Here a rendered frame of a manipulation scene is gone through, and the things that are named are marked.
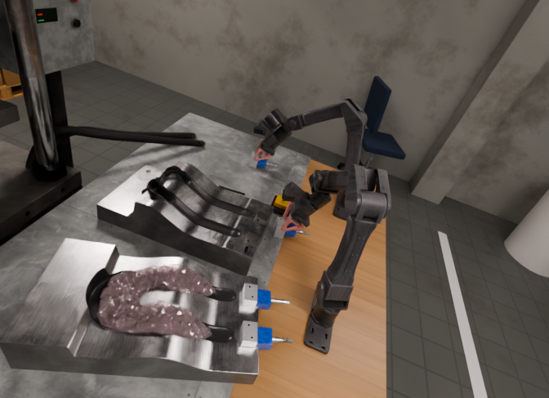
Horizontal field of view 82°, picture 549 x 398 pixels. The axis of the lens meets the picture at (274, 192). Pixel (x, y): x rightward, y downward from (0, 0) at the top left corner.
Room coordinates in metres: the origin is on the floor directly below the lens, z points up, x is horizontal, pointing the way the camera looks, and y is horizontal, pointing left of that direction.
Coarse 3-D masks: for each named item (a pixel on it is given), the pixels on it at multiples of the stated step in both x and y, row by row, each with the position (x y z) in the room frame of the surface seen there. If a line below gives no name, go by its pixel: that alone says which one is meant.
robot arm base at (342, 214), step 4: (340, 192) 1.25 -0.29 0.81; (340, 196) 1.17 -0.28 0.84; (344, 196) 1.15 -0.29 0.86; (340, 200) 1.16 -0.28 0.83; (344, 200) 1.14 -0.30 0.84; (336, 204) 1.15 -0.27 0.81; (340, 204) 1.14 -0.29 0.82; (344, 204) 1.14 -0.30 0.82; (336, 208) 1.12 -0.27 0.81; (340, 208) 1.13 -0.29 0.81; (344, 208) 1.14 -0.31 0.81; (336, 212) 1.09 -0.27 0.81; (340, 212) 1.10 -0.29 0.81; (344, 212) 1.11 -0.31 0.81; (336, 216) 1.08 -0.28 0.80; (340, 216) 1.08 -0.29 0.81; (344, 216) 1.08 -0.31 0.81
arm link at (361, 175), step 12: (360, 168) 0.70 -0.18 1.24; (324, 180) 0.84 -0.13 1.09; (336, 180) 0.80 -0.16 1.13; (348, 180) 0.69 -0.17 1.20; (360, 180) 0.67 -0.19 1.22; (372, 180) 0.72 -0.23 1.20; (384, 180) 0.70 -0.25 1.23; (348, 192) 0.67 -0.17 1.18; (360, 192) 0.64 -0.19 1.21; (384, 192) 0.67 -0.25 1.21; (348, 204) 0.64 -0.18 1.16; (384, 216) 0.64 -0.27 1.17
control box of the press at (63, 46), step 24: (0, 0) 0.88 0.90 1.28; (48, 0) 0.99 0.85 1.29; (72, 0) 1.08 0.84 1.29; (0, 24) 0.88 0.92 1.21; (48, 24) 0.98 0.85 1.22; (72, 24) 1.07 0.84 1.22; (0, 48) 0.88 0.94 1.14; (48, 48) 0.97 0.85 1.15; (72, 48) 1.06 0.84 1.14; (48, 72) 0.95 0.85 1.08; (48, 96) 1.00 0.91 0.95
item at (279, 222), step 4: (276, 220) 0.88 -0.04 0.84; (280, 220) 0.87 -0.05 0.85; (284, 220) 0.88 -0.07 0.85; (276, 224) 0.85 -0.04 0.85; (280, 224) 0.85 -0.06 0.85; (292, 224) 0.89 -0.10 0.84; (276, 228) 0.84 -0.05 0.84; (280, 228) 0.84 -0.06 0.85; (276, 232) 0.84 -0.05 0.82; (280, 232) 0.84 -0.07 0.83; (284, 232) 0.84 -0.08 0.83; (288, 232) 0.85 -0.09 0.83; (292, 232) 0.85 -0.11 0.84; (296, 232) 0.85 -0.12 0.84; (300, 232) 0.87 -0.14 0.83; (304, 232) 0.88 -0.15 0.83; (308, 232) 0.88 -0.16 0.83; (276, 236) 0.84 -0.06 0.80; (280, 236) 0.84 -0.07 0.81; (292, 236) 0.85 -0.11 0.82
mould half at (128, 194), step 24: (144, 168) 0.89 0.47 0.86; (192, 168) 0.89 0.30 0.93; (120, 192) 0.74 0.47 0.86; (192, 192) 0.79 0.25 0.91; (216, 192) 0.87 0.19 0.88; (120, 216) 0.65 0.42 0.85; (144, 216) 0.65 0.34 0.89; (168, 216) 0.66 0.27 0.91; (216, 216) 0.75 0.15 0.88; (240, 216) 0.79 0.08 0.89; (168, 240) 0.64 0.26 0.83; (192, 240) 0.64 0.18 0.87; (216, 240) 0.65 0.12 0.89; (240, 240) 0.68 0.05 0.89; (216, 264) 0.63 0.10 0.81; (240, 264) 0.63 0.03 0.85
